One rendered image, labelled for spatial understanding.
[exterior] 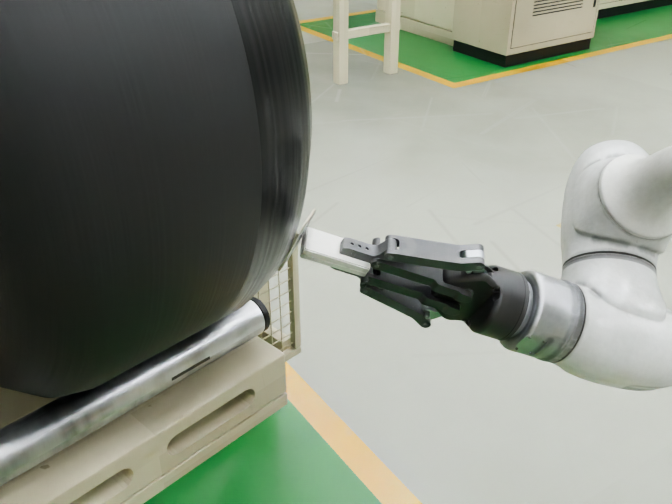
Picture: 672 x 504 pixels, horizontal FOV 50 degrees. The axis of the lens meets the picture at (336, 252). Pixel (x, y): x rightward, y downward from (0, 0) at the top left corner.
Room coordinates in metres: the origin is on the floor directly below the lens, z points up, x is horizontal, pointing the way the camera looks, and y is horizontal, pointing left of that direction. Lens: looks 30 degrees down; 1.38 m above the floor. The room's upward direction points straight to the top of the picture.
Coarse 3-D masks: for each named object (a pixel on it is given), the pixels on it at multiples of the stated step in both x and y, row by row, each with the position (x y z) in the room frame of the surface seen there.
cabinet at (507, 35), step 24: (456, 0) 5.23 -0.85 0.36; (480, 0) 5.04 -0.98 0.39; (504, 0) 4.86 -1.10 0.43; (528, 0) 4.87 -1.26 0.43; (552, 0) 5.00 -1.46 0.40; (576, 0) 5.14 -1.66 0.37; (456, 24) 5.22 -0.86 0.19; (480, 24) 5.02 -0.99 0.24; (504, 24) 4.84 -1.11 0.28; (528, 24) 4.89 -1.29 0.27; (552, 24) 5.02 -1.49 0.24; (576, 24) 5.17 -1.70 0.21; (456, 48) 5.22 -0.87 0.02; (480, 48) 5.02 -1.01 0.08; (504, 48) 4.82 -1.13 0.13; (528, 48) 4.92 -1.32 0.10; (552, 48) 5.07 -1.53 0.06; (576, 48) 5.22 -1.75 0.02
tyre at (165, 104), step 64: (0, 0) 0.43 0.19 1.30; (64, 0) 0.45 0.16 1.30; (128, 0) 0.48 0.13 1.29; (192, 0) 0.51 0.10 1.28; (256, 0) 0.55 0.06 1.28; (0, 64) 0.42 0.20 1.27; (64, 64) 0.43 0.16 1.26; (128, 64) 0.45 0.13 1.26; (192, 64) 0.49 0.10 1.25; (256, 64) 0.53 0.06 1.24; (0, 128) 0.41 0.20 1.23; (64, 128) 0.42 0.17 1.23; (128, 128) 0.44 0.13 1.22; (192, 128) 0.47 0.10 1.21; (256, 128) 0.51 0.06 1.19; (0, 192) 0.41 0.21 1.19; (64, 192) 0.41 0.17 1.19; (128, 192) 0.43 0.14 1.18; (192, 192) 0.47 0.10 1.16; (256, 192) 0.51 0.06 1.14; (0, 256) 0.41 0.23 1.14; (64, 256) 0.41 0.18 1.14; (128, 256) 0.43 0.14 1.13; (192, 256) 0.47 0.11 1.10; (256, 256) 0.53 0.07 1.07; (0, 320) 0.43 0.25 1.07; (64, 320) 0.42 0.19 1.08; (128, 320) 0.44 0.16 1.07; (192, 320) 0.51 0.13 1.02; (0, 384) 0.48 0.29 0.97; (64, 384) 0.46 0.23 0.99
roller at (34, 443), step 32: (224, 320) 0.64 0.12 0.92; (256, 320) 0.65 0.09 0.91; (160, 352) 0.58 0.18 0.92; (192, 352) 0.59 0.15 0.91; (224, 352) 0.62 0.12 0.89; (128, 384) 0.54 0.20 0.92; (160, 384) 0.56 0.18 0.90; (32, 416) 0.49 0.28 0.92; (64, 416) 0.49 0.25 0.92; (96, 416) 0.51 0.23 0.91; (0, 448) 0.45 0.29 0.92; (32, 448) 0.46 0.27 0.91; (64, 448) 0.48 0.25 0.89; (0, 480) 0.44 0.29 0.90
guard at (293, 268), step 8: (296, 232) 1.36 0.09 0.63; (296, 248) 1.36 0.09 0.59; (296, 256) 1.36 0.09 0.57; (288, 264) 1.36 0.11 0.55; (296, 264) 1.36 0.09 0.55; (280, 272) 1.34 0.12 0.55; (288, 272) 1.36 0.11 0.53; (296, 272) 1.36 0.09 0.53; (288, 280) 1.36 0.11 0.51; (296, 280) 1.36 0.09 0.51; (272, 288) 1.32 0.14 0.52; (288, 288) 1.36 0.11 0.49; (296, 288) 1.36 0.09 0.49; (256, 296) 1.28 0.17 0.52; (296, 296) 1.36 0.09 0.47; (264, 304) 1.30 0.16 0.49; (280, 304) 1.33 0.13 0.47; (296, 304) 1.36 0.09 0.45; (280, 312) 1.33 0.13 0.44; (288, 312) 1.35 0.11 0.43; (296, 312) 1.36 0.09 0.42; (280, 320) 1.33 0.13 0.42; (296, 320) 1.36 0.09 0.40; (280, 328) 1.33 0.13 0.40; (296, 328) 1.35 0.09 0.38; (296, 336) 1.35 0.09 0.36; (272, 344) 1.31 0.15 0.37; (288, 344) 1.35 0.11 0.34; (296, 344) 1.35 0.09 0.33; (288, 352) 1.34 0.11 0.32; (296, 352) 1.35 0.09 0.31
